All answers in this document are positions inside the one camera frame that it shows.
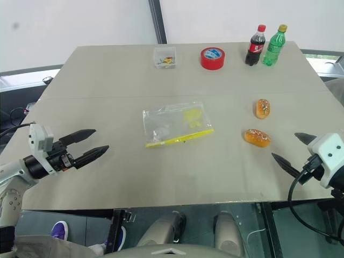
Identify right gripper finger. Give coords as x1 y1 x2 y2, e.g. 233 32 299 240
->
294 132 318 147
271 152 302 180

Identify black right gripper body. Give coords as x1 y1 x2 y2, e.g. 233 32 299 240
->
296 164 324 186

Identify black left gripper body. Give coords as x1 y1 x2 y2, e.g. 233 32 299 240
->
47 141 78 173

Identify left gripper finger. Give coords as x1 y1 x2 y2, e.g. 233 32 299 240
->
72 145 110 170
59 128 97 147

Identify small golden bread roll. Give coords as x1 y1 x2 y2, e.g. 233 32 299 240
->
243 128 271 147
255 98 271 119

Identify clear yellow zip bag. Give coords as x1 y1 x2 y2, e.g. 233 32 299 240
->
141 101 216 149

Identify black table leg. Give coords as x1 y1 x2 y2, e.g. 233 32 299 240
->
105 208 127 254
256 201 284 258

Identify purple shoe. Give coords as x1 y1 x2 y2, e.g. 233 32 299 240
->
51 220 69 241
103 225 127 253

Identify beige right robot foot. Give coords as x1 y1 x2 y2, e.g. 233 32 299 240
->
213 211 246 256

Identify beige robot foot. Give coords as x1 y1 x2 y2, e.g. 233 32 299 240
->
213 211 246 256
137 211 187 247

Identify beige trouser leg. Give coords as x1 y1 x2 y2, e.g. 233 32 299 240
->
13 235 106 258

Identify green bottle yellow cap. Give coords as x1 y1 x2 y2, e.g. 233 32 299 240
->
262 24 288 67

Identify beige left robot foot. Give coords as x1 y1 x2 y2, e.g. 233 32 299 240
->
137 211 187 247

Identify cola bottle red cap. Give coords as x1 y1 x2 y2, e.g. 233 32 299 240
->
245 24 267 67

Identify clear plastic box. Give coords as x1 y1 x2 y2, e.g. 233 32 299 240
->
153 46 177 70

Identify small colourful plastic clips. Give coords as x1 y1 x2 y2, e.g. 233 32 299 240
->
156 55 175 66

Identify red tape roll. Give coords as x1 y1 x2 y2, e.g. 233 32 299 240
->
200 47 226 71

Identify beige robot torso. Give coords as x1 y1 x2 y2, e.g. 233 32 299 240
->
102 242 244 258

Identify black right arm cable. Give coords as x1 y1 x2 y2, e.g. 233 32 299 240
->
287 155 344 239

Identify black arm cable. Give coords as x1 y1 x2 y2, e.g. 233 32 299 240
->
0 122 37 140
287 155 344 239

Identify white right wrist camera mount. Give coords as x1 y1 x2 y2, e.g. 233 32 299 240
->
307 132 344 189

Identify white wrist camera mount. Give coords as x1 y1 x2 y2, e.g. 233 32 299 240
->
27 123 59 176
307 132 344 189

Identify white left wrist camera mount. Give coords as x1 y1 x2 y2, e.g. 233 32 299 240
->
27 123 59 176

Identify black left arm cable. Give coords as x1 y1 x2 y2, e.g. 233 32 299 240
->
0 122 37 140

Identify thin black floor cable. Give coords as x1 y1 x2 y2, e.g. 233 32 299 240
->
9 107 28 127

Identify window frame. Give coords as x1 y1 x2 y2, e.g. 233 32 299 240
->
299 48 344 79

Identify thin white floor cable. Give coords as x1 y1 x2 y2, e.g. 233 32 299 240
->
246 228 267 244

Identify black vertical post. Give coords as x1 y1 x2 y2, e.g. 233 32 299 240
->
148 0 168 45

